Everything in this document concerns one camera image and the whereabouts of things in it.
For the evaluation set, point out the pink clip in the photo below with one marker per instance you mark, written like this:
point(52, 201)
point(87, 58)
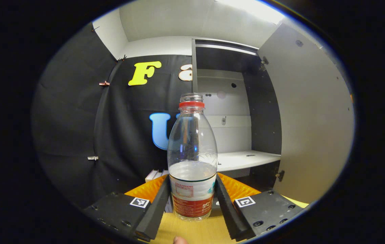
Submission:
point(104, 83)

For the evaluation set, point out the black backdrop cloth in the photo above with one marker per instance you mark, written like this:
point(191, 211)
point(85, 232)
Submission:
point(77, 128)

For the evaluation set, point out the grey cabinet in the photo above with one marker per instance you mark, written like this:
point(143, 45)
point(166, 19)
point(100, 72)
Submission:
point(263, 112)

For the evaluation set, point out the clear plastic bottle red label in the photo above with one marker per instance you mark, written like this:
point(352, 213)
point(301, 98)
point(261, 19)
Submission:
point(192, 149)

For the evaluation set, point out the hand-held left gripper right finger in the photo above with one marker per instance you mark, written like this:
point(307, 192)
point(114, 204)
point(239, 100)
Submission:
point(228, 213)

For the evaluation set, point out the beige cabinet door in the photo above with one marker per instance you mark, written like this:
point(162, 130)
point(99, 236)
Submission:
point(314, 118)

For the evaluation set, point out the black clip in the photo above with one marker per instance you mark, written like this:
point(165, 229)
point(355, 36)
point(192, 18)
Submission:
point(121, 58)
point(95, 28)

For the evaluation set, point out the white cabinet shelf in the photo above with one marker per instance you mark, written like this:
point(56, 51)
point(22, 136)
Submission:
point(246, 160)

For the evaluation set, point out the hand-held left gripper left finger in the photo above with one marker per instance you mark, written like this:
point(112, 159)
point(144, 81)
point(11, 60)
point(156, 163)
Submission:
point(155, 213)

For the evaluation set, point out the black door hinge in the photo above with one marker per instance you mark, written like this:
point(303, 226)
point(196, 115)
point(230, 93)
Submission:
point(280, 176)
point(264, 63)

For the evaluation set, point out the white clip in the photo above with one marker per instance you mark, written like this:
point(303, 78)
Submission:
point(93, 158)

